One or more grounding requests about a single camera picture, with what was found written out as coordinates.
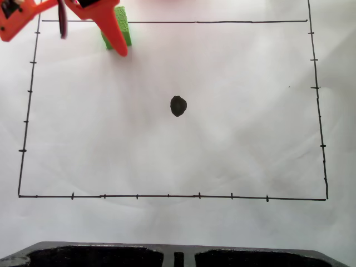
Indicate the white paper sheet with rectangle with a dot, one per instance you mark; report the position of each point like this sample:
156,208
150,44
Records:
222,155

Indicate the green textured foam block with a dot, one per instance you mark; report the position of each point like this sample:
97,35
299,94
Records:
124,27

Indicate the black dot mark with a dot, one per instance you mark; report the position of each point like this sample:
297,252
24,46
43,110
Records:
178,106

